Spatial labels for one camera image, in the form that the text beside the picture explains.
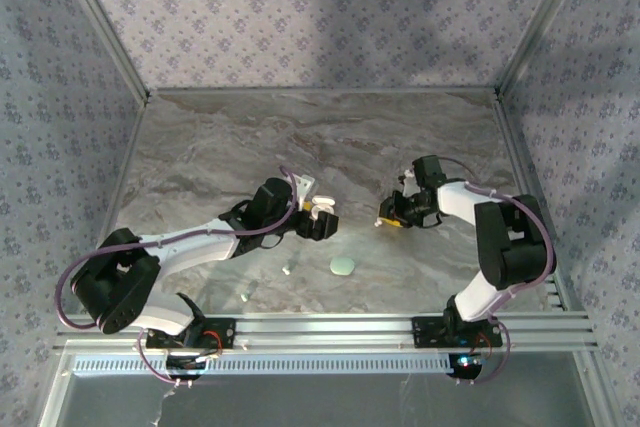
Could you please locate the aluminium corner post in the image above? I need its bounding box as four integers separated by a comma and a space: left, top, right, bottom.
49, 0, 152, 104
496, 0, 597, 96

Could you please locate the black controller board with leds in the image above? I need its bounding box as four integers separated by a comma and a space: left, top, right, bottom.
446, 352, 485, 384

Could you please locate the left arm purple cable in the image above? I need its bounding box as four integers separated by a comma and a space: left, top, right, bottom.
53, 165, 301, 388

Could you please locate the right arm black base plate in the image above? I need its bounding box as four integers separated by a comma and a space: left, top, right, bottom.
411, 315, 504, 349

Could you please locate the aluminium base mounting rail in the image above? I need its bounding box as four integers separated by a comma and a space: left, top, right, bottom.
54, 311, 599, 353

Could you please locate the mint green earbud charging case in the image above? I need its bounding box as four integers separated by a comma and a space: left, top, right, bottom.
329, 255, 357, 277

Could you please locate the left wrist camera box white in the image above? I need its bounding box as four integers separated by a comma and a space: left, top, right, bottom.
292, 174, 317, 198

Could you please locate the white slotted cable duct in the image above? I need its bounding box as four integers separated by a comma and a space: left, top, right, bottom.
72, 354, 454, 376

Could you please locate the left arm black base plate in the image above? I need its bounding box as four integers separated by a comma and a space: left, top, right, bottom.
146, 317, 237, 351

